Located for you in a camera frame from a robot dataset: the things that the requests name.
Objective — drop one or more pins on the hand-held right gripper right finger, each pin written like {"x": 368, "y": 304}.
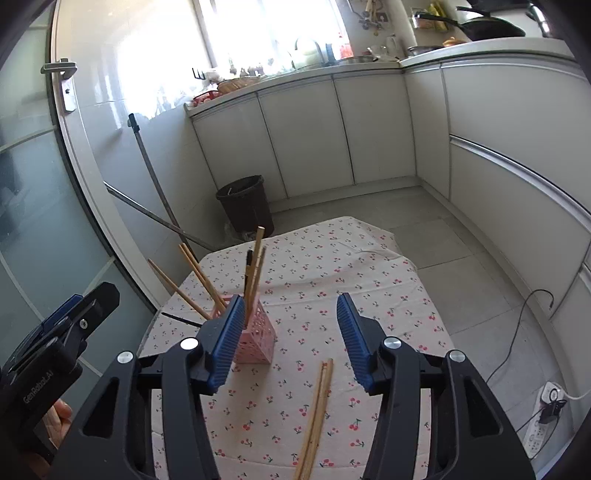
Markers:
{"x": 353, "y": 341}

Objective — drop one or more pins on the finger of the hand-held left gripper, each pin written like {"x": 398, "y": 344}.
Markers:
{"x": 62, "y": 316}
{"x": 94, "y": 314}

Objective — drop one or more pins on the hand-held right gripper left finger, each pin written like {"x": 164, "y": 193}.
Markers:
{"x": 226, "y": 341}

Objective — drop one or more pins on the pink perforated plastic basket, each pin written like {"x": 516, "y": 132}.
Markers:
{"x": 258, "y": 341}

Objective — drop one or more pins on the black chopstick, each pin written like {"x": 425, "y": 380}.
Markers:
{"x": 248, "y": 267}
{"x": 182, "y": 319}

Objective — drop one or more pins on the wooden chopstick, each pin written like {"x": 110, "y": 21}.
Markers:
{"x": 206, "y": 274}
{"x": 312, "y": 413}
{"x": 258, "y": 244}
{"x": 261, "y": 267}
{"x": 320, "y": 413}
{"x": 198, "y": 276}
{"x": 178, "y": 289}

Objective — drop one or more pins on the person's left hand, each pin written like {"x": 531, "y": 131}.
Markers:
{"x": 60, "y": 422}

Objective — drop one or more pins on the cherry print tablecloth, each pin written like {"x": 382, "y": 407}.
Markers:
{"x": 323, "y": 277}

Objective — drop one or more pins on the sliding glass door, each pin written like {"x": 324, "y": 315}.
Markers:
{"x": 37, "y": 207}

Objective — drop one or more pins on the grey metal pole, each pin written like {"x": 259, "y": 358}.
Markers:
{"x": 152, "y": 216}

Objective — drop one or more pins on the dark plastic trash bin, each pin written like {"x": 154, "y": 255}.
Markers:
{"x": 244, "y": 207}

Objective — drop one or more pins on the grey mop pole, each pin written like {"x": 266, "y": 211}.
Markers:
{"x": 154, "y": 177}

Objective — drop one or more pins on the white power strip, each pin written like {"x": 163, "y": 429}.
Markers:
{"x": 538, "y": 434}

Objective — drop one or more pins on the white kitchen cabinets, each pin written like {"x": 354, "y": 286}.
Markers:
{"x": 304, "y": 138}

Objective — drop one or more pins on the black plug adapter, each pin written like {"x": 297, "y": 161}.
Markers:
{"x": 551, "y": 408}

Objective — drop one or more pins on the red plastic basket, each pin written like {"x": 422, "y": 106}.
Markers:
{"x": 205, "y": 97}

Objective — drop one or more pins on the woven basket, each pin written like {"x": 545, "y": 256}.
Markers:
{"x": 238, "y": 84}

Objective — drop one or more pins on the black rack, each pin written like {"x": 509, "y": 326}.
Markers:
{"x": 198, "y": 74}

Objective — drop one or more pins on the white kettle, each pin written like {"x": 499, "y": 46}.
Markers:
{"x": 392, "y": 46}

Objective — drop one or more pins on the bright window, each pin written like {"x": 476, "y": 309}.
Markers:
{"x": 254, "y": 27}

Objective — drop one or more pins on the white kitchen countertop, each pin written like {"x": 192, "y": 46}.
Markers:
{"x": 485, "y": 46}

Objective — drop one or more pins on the yellow bottles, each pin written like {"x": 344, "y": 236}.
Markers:
{"x": 438, "y": 16}

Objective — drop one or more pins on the black wok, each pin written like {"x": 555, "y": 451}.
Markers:
{"x": 494, "y": 27}

